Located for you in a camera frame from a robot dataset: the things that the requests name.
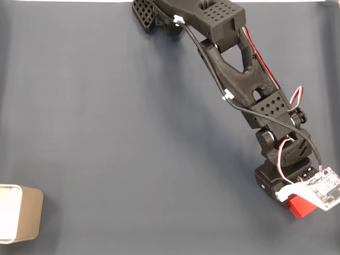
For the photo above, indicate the beige box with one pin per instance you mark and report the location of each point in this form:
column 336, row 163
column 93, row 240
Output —
column 27, row 212

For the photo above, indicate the white camera circuit board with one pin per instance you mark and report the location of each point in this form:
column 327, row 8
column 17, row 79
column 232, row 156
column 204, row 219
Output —
column 326, row 191

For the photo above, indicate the dark blue table mat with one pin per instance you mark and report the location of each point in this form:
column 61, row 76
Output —
column 119, row 132

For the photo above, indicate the red cube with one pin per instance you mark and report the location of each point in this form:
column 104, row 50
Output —
column 301, row 208

